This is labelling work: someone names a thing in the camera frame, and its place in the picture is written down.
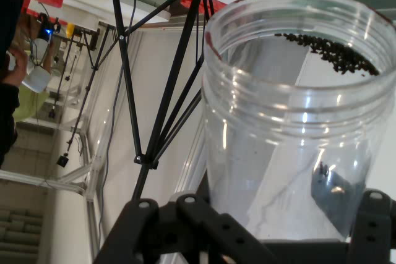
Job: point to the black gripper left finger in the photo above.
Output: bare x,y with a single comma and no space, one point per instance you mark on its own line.
148,223

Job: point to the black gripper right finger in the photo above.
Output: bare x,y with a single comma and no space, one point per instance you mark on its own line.
377,230

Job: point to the clear plastic jar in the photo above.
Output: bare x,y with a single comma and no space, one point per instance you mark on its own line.
247,121

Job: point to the black granules heap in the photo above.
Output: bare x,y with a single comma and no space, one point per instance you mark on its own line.
340,53

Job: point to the thin black stand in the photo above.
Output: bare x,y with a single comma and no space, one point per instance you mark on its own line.
63,161

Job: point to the black tripod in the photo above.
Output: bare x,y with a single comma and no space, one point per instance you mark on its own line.
124,60

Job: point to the person in black sleeve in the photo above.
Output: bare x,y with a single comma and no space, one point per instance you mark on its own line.
6,115

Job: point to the aluminium rail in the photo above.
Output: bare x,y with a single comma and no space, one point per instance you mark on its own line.
191,159

